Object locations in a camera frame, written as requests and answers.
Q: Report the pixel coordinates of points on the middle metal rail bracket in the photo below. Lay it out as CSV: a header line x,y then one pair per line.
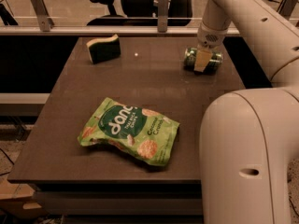
x,y
162,16

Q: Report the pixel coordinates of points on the left metal rail bracket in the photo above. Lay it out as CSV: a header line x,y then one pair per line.
x,y
43,18

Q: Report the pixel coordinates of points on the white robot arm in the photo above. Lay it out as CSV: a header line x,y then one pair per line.
x,y
248,138

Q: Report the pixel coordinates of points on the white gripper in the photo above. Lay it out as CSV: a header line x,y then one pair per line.
x,y
209,38

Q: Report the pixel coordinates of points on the right metal rail bracket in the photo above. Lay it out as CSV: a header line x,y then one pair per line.
x,y
287,8

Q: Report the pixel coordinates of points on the green rice chips bag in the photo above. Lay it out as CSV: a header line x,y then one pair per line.
x,y
140,132

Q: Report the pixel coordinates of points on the green yellow sponge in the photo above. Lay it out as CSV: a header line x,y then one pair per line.
x,y
104,49

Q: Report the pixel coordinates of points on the metal rail bracket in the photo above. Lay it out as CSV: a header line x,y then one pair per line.
x,y
43,18
162,16
287,8

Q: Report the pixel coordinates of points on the black office chair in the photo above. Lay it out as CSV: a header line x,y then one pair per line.
x,y
143,13

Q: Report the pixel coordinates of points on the cardboard box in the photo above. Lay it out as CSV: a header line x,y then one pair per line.
x,y
17,200

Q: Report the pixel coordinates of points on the green soda can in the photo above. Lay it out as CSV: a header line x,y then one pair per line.
x,y
214,63

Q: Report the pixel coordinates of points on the horizontal metal rail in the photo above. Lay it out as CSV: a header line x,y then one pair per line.
x,y
100,31

